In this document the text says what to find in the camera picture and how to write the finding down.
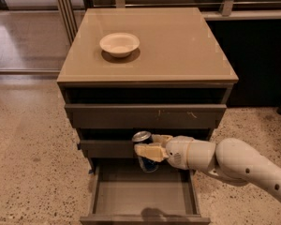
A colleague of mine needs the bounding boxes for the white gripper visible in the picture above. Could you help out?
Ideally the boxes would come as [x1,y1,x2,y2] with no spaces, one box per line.
[134,134,194,170]

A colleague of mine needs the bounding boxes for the blue pepsi can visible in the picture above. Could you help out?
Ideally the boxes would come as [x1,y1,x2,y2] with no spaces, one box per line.
[132,131,158,173]

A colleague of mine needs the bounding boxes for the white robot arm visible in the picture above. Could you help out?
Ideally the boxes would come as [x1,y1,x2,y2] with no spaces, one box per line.
[132,131,281,202]

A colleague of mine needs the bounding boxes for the middle grey drawer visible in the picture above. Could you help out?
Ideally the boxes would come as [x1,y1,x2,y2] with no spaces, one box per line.
[77,139,212,159]

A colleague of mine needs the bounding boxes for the bottom grey open drawer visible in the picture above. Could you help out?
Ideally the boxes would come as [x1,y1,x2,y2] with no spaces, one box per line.
[80,163,210,225]

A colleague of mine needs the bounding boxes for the grey drawer cabinet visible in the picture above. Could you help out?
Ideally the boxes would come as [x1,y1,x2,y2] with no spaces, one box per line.
[57,7,238,167]

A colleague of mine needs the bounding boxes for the top grey drawer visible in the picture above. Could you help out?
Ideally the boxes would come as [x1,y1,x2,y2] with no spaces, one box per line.
[65,104,227,129]

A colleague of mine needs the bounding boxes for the white paper bowl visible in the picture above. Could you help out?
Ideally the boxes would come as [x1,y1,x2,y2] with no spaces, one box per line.
[99,33,140,58]

